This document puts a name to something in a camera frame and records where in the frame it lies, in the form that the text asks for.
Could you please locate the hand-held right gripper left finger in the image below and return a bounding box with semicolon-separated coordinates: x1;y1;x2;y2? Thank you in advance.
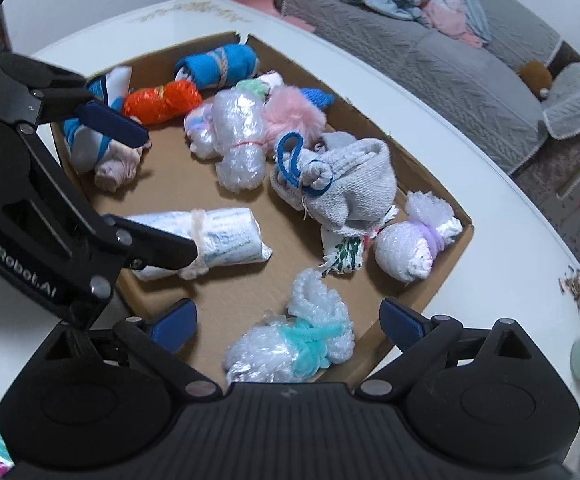
42;297;223;402

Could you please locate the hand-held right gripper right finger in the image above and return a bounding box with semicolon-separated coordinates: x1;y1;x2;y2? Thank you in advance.
355;297;541;402

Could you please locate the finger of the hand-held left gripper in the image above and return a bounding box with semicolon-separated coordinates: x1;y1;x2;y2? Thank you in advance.
0;52;149;145
100;214;199;272

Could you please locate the light blue striped knit bundle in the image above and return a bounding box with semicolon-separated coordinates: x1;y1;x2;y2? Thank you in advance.
62;66;135;173

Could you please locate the lavender fuzzy sock bundle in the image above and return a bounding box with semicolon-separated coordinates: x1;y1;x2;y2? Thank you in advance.
94;137;153;192

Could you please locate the orange mesh bundle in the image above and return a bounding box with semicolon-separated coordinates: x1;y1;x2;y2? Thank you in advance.
122;80;203;125

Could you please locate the bubble wrap bundle purple yarn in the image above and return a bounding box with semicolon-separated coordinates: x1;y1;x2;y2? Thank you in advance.
374;191;463;283

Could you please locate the bubble wrap bundle pink filling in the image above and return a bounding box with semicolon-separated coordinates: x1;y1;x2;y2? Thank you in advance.
184;102;221;158

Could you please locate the shallow cardboard box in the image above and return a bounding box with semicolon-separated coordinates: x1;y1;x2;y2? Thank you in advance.
52;31;475;386

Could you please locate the white cloth bundle green print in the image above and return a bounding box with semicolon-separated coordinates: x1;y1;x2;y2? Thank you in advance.
320;205;401;277

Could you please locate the bubble wrap bundle teal yarn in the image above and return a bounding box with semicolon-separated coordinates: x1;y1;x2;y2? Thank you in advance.
222;268;355;386

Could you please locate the blue sock bundle with cord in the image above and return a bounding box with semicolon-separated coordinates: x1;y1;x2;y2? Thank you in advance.
175;42;261;86

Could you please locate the bubble wrap bundle red band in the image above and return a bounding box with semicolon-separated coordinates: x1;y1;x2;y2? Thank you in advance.
211;89;269;192

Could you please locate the grey sock bundle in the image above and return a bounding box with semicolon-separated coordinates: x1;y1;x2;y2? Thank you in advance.
270;131;398;236

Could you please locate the white and green plush bundle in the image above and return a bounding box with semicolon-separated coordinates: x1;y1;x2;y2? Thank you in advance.
236;71;285;101

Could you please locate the pink furry toy blue hat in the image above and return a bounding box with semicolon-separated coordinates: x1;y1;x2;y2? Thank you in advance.
262;85;335;153

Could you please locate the pile of seed husks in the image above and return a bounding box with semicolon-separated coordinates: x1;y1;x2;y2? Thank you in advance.
557;267;580;313

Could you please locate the grey quilted sofa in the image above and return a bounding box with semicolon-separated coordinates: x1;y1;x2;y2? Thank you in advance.
280;0;580;176

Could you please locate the brown plush toy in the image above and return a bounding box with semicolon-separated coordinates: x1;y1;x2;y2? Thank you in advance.
517;60;555;98

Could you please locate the pink cloth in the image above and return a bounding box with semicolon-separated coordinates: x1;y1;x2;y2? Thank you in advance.
420;0;483;48

